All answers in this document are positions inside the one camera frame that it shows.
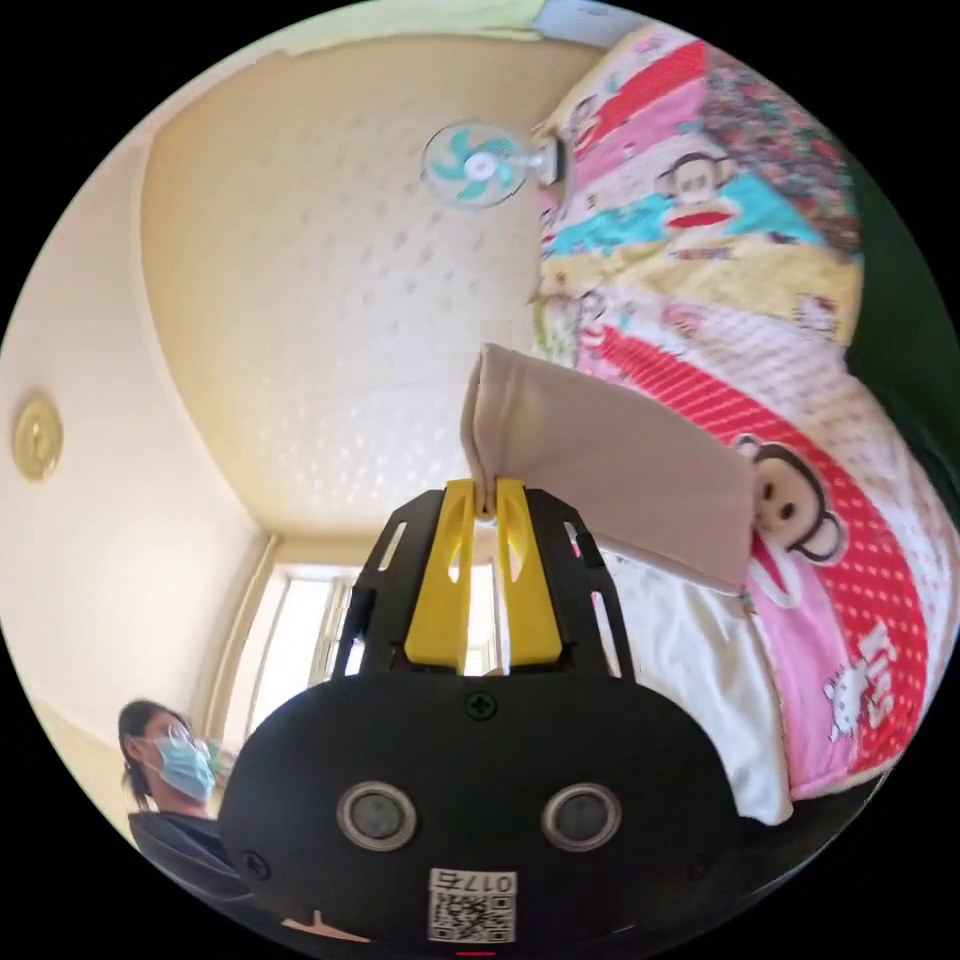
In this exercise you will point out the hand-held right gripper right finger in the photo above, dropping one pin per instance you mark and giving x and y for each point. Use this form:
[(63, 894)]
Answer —
[(529, 600)]

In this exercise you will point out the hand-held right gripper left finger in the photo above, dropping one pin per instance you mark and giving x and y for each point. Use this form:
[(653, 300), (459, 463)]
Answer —
[(435, 600)]

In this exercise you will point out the white long sleeve shirt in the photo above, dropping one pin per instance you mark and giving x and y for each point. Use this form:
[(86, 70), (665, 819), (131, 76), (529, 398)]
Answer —
[(615, 480)]

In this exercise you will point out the window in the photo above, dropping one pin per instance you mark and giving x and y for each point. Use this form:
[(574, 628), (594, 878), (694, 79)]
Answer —
[(300, 637)]

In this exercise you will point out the person's body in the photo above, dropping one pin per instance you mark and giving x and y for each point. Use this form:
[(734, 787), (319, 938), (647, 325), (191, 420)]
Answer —
[(176, 765)]

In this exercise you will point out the bed with cartoon printed quilt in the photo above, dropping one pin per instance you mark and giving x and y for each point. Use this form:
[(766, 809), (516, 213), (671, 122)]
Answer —
[(750, 300)]

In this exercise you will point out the wall fan with teal blades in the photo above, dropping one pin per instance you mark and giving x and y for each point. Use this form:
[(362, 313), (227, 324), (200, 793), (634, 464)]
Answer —
[(472, 166)]

